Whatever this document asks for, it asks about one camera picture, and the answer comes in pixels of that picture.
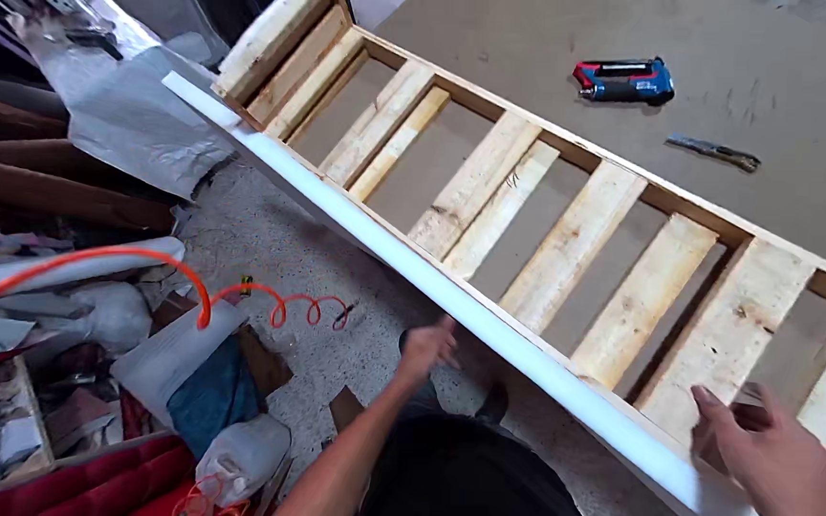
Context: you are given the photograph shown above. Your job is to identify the person's left hand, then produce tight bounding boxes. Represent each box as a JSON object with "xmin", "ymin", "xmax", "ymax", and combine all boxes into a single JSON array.
[{"xmin": 399, "ymin": 315, "xmax": 461, "ymax": 388}]

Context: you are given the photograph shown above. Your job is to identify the brown cardboard piece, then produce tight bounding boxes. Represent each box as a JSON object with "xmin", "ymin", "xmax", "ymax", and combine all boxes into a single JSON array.
[{"xmin": 236, "ymin": 324, "xmax": 294, "ymax": 397}]

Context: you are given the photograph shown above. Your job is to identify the small brown board piece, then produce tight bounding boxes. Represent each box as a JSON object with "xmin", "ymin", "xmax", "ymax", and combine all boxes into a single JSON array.
[{"xmin": 330, "ymin": 386, "xmax": 365, "ymax": 433}]

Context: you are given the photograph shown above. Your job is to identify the pile of mixed scraps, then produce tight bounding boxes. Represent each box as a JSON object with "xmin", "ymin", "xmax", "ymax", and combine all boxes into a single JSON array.
[{"xmin": 0, "ymin": 229, "xmax": 195, "ymax": 495}]

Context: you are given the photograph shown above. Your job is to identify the dark blue cloth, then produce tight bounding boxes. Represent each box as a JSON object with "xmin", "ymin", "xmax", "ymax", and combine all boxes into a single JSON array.
[{"xmin": 167, "ymin": 333, "xmax": 261, "ymax": 460}]

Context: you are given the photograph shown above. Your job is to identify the long white foam roll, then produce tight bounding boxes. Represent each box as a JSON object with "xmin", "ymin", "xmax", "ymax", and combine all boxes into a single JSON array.
[{"xmin": 0, "ymin": 237, "xmax": 186, "ymax": 300}]

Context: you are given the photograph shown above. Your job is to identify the long white foam strip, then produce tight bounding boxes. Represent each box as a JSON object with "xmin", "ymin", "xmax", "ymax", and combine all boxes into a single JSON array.
[{"xmin": 161, "ymin": 70, "xmax": 760, "ymax": 516}]

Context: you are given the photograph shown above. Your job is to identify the person's legs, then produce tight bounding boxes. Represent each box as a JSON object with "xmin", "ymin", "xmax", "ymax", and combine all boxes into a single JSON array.
[{"xmin": 399, "ymin": 330, "xmax": 509, "ymax": 427}]

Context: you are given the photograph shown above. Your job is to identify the blue red staple gun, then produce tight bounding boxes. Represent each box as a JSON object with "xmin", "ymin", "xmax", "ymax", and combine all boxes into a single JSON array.
[{"xmin": 573, "ymin": 56, "xmax": 675, "ymax": 107}]

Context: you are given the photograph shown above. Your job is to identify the red tufted upholstery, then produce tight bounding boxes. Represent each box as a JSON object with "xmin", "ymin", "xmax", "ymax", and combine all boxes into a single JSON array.
[{"xmin": 0, "ymin": 433, "xmax": 200, "ymax": 516}]

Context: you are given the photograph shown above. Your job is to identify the person's right hand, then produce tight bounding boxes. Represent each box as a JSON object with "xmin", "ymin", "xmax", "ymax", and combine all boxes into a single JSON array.
[{"xmin": 691, "ymin": 383, "xmax": 826, "ymax": 516}]

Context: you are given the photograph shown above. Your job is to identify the white plastic bag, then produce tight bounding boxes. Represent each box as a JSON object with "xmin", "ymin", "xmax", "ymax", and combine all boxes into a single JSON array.
[{"xmin": 196, "ymin": 414, "xmax": 292, "ymax": 507}]

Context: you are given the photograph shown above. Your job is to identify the thin orange tangled cord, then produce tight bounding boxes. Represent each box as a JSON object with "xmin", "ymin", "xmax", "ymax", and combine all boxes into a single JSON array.
[{"xmin": 172, "ymin": 474, "xmax": 250, "ymax": 516}]

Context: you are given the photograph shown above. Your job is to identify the person's body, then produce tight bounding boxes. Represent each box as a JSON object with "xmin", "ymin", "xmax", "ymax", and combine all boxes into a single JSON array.
[{"xmin": 359, "ymin": 414, "xmax": 584, "ymax": 516}]

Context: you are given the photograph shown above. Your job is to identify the pile of brown rolls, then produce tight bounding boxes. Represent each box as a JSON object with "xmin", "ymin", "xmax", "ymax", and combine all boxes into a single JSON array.
[{"xmin": 0, "ymin": 73, "xmax": 177, "ymax": 241}]

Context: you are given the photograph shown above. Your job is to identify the orange coiled air hose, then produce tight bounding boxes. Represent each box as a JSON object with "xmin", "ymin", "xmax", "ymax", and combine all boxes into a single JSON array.
[{"xmin": 0, "ymin": 246, "xmax": 354, "ymax": 331}]

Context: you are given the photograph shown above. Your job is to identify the wooden slatted frame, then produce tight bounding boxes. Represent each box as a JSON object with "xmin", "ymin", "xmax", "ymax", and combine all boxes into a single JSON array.
[{"xmin": 212, "ymin": 0, "xmax": 826, "ymax": 511}]

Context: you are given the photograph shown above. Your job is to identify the translucent plastic sheet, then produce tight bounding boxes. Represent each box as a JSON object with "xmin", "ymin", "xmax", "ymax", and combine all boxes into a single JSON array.
[{"xmin": 8, "ymin": 0, "xmax": 236, "ymax": 202}]

